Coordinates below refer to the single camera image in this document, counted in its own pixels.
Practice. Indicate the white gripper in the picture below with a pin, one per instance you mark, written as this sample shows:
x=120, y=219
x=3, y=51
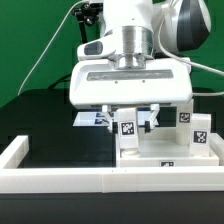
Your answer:
x=96, y=82

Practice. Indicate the white square tabletop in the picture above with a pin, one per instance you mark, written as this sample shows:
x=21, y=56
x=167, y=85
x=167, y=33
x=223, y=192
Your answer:
x=161, y=150

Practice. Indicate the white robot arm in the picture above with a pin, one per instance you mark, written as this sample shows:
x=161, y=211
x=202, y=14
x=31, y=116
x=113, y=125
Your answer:
x=133, y=63

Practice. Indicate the white marker sheet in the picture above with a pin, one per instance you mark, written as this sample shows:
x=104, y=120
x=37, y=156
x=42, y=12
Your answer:
x=98, y=119

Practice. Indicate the white U-shaped obstacle fence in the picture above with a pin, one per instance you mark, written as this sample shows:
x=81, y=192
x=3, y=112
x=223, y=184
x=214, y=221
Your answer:
x=14, y=180

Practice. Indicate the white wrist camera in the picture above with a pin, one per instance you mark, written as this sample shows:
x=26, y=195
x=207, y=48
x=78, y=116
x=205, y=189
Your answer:
x=97, y=49

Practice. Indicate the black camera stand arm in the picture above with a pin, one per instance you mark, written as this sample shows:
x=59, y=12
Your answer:
x=87, y=15

